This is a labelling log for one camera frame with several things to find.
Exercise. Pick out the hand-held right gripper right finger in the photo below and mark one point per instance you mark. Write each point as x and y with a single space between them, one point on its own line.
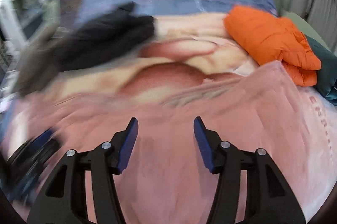
204 145

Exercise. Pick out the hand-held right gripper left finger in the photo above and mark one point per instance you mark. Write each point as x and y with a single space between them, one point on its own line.
127 145

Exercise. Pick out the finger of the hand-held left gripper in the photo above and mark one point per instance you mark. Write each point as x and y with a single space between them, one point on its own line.
43 138

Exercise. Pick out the pink quilted jacket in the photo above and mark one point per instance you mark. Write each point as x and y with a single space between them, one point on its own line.
171 187

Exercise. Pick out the brown fleece garment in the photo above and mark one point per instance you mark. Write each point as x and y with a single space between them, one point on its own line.
39 66

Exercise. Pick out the bear print plush blanket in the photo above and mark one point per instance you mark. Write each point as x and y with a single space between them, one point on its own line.
171 74

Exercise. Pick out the black puffer jacket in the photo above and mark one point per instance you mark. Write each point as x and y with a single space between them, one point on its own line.
105 37

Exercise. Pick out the orange puffer jacket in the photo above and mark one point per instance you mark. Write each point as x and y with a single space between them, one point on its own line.
271 37

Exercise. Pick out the dark tree print bedcover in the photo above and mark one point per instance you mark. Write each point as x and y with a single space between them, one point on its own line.
71 3

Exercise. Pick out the teal fleece garment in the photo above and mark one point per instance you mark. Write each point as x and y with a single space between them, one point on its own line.
326 68

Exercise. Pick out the green pillow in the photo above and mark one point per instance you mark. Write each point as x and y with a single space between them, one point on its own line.
297 24

